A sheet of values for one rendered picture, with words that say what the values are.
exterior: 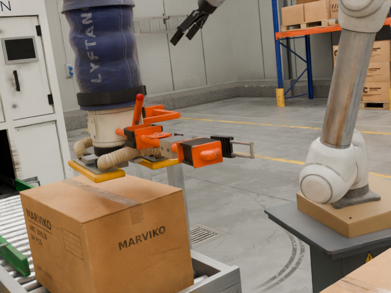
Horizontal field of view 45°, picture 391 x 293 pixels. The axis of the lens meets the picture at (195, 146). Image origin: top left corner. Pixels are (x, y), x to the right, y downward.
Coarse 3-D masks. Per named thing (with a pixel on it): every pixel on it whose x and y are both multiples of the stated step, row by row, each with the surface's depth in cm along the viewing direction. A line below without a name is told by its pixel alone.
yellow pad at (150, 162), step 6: (138, 156) 166; (144, 156) 163; (150, 156) 162; (138, 162) 163; (144, 162) 158; (150, 162) 155; (156, 162) 154; (162, 162) 154; (168, 162) 155; (174, 162) 156; (150, 168) 154; (156, 168) 153
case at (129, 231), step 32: (32, 192) 192; (64, 192) 186; (96, 192) 181; (128, 192) 176; (160, 192) 172; (32, 224) 191; (64, 224) 163; (96, 224) 152; (128, 224) 160; (160, 224) 168; (32, 256) 201; (64, 256) 170; (96, 256) 153; (128, 256) 161; (160, 256) 169; (64, 288) 177; (96, 288) 154; (128, 288) 162; (160, 288) 171
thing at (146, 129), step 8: (128, 128) 142; (136, 128) 143; (144, 128) 136; (152, 128) 137; (160, 128) 138; (128, 136) 141; (136, 136) 135; (128, 144) 140; (136, 144) 136; (144, 144) 137
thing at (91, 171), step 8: (72, 160) 172; (80, 160) 168; (96, 160) 153; (80, 168) 159; (88, 168) 155; (96, 168) 153; (112, 168) 151; (88, 176) 149; (96, 176) 145; (104, 176) 145; (112, 176) 146; (120, 176) 147
